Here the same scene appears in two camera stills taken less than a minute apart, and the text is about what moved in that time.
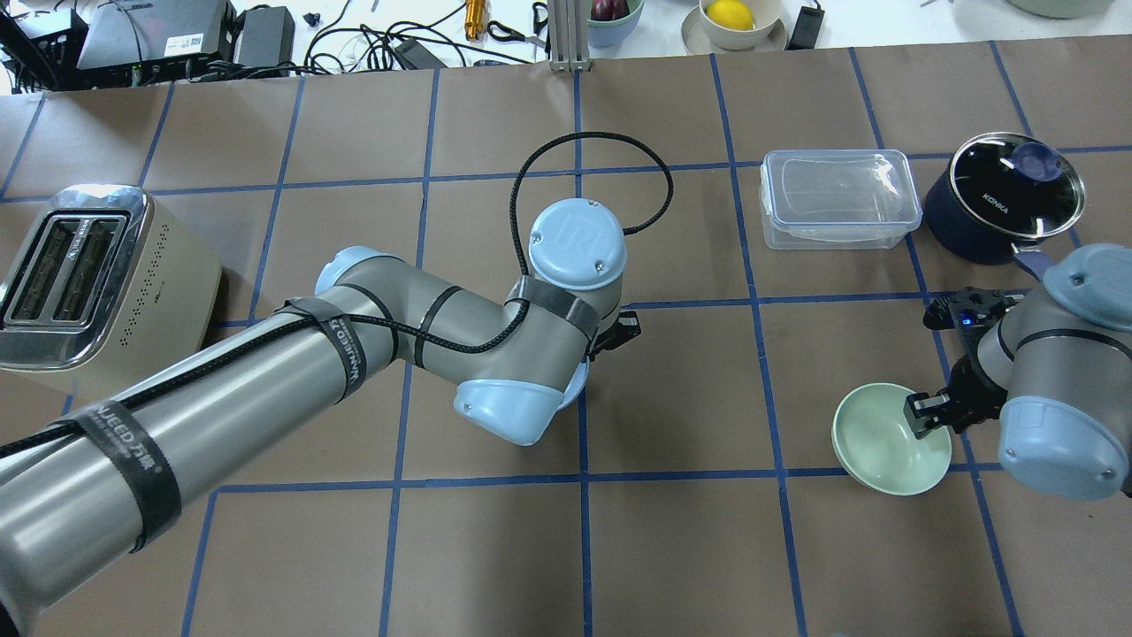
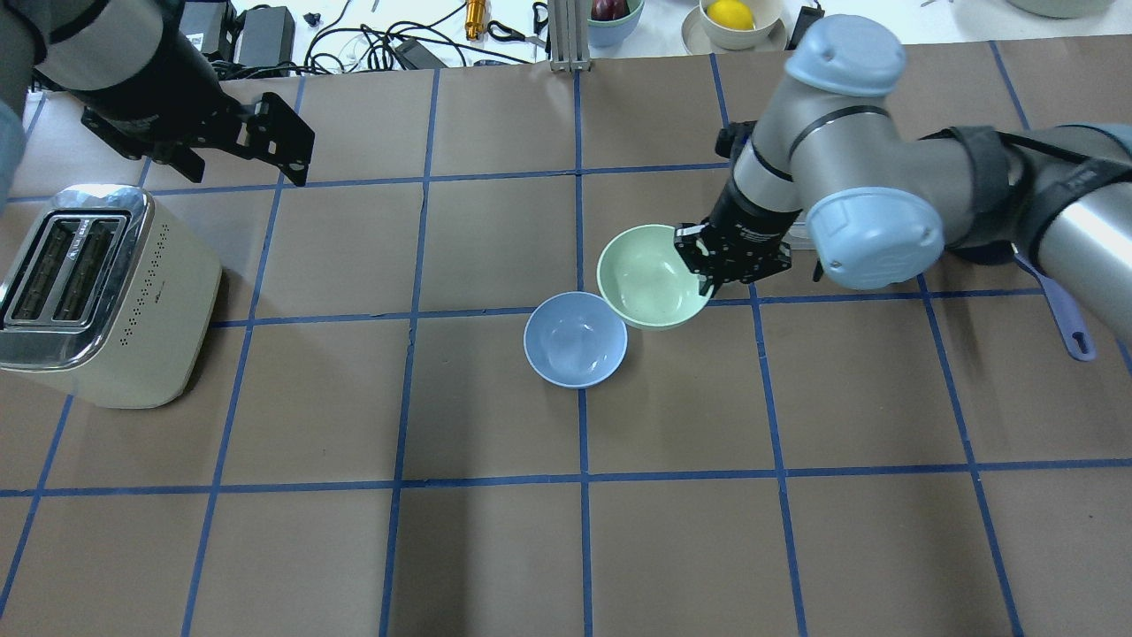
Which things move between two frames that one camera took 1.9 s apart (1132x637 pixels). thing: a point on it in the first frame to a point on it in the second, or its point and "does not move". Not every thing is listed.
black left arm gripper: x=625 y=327 to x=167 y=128
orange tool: x=476 y=19 does not move
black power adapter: x=268 y=37 does not move
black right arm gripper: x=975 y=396 to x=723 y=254
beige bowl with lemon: x=738 y=25 does not move
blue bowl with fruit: x=611 y=20 does not move
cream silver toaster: x=110 y=290 does not move
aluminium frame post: x=569 y=31 does not move
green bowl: x=875 y=447 to x=646 y=281
